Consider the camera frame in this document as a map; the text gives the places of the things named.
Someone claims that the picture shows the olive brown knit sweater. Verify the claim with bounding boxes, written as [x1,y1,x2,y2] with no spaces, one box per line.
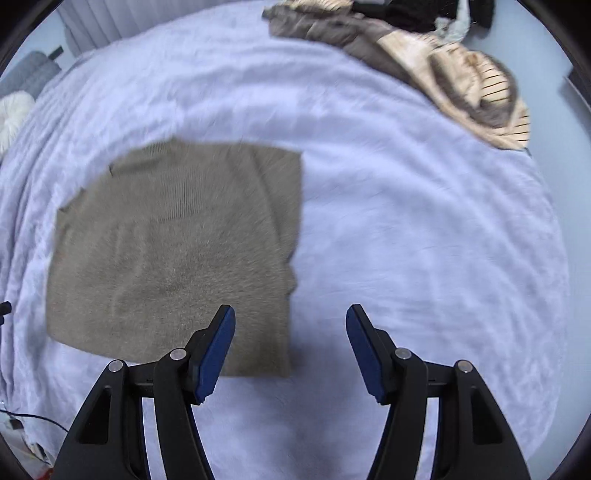
[46,139,303,377]

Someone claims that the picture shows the brown striped clothes pile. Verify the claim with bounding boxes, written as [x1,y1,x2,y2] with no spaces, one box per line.
[263,1,531,150]

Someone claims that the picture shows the clutter on floor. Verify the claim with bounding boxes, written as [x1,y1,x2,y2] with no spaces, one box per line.
[1,401,69,479]

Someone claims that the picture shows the lavender plush bed blanket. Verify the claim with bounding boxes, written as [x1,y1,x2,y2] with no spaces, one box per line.
[1,2,569,479]

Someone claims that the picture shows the round white pleated cushion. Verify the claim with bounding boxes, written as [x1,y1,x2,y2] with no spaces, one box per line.
[0,91,35,155]

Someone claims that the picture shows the grey quilted headboard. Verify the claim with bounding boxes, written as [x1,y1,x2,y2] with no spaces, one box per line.
[0,51,61,100]

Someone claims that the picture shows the grey pleated curtain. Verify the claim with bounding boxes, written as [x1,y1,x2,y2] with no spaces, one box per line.
[57,0,231,58]

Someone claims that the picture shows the black white hanging jacket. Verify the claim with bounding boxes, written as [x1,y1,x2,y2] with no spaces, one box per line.
[435,0,496,43]

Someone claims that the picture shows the black garment on bed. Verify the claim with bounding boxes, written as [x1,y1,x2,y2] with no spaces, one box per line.
[351,0,459,33]

